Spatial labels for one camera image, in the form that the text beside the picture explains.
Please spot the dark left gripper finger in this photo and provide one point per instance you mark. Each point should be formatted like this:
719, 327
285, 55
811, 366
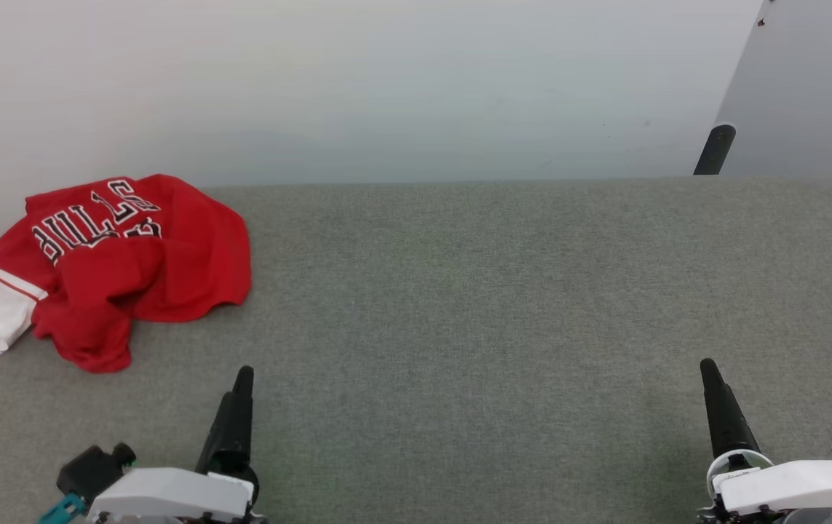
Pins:
234, 429

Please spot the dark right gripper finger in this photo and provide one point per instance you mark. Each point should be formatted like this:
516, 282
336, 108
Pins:
725, 418

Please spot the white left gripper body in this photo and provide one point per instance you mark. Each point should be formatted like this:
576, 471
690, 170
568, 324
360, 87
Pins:
168, 495

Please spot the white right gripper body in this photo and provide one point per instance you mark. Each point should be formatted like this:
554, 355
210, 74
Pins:
794, 487

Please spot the red Bulls basketball jersey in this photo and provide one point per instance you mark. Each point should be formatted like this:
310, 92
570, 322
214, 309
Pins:
168, 255

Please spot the grey fabric sofa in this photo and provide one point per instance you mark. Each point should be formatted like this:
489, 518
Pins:
459, 327

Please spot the black round pole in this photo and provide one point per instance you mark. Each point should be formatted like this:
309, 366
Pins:
715, 149

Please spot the grey flat panel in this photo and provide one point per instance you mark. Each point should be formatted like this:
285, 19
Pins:
809, 94

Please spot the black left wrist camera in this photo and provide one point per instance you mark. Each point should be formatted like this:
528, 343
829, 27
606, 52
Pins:
92, 469

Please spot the teal left camera connector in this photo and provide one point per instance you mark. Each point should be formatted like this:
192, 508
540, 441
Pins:
62, 511

